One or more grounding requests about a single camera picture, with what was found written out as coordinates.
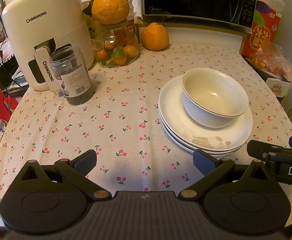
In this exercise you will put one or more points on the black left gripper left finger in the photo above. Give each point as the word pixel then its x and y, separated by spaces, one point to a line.
pixel 74 173

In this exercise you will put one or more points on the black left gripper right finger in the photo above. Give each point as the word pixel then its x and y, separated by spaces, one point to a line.
pixel 215 172

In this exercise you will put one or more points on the white ceramic bowl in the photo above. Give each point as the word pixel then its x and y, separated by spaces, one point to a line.
pixel 212 98

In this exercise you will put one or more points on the white plate floral top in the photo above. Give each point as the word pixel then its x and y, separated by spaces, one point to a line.
pixel 194 128

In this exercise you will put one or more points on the white plate bottom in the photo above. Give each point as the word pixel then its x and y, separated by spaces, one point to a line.
pixel 190 148

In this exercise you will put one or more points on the white plate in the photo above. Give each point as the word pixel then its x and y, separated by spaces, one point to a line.
pixel 190 148
pixel 161 120

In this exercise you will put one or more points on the cherry print tablecloth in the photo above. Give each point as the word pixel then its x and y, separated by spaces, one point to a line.
pixel 121 122

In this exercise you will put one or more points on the black white cardboard box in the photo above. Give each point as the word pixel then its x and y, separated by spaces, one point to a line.
pixel 280 86

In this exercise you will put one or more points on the dark clear plastic jar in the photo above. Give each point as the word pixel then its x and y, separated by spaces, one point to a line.
pixel 69 68

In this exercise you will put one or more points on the plastic bag of oranges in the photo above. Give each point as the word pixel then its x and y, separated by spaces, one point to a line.
pixel 269 57

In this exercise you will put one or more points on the glass jar of kumquats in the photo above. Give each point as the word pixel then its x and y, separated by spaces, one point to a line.
pixel 120 45

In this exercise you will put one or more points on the red gift box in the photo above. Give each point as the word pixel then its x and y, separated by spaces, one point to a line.
pixel 265 24

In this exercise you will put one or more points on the large orange by microwave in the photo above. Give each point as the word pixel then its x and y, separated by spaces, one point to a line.
pixel 155 37

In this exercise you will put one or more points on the white air fryer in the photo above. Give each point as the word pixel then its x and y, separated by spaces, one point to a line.
pixel 38 28

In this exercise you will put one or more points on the stacked white paper cups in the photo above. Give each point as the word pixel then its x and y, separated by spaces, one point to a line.
pixel 131 13

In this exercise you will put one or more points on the black microwave oven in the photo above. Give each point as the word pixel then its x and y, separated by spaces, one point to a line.
pixel 237 13

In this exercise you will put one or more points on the large orange on jar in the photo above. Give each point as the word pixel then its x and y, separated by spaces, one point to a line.
pixel 107 12

